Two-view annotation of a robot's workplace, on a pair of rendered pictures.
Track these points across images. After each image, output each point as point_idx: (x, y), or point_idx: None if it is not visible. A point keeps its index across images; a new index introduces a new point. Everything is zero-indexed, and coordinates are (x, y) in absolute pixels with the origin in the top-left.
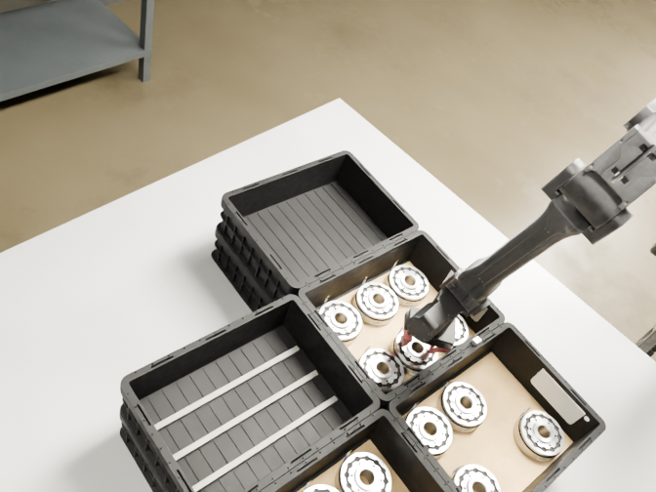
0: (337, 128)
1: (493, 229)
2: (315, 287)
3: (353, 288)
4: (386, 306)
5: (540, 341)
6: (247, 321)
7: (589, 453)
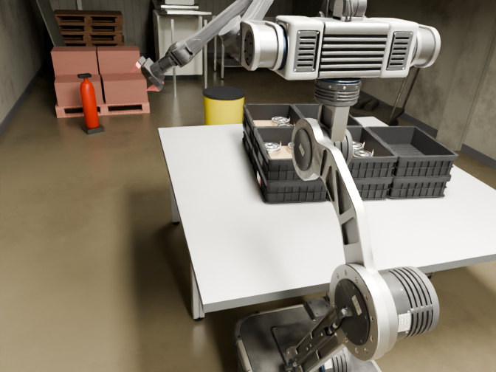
0: None
1: (438, 260)
2: (364, 129)
3: None
4: (357, 153)
5: (334, 236)
6: (352, 118)
7: (260, 220)
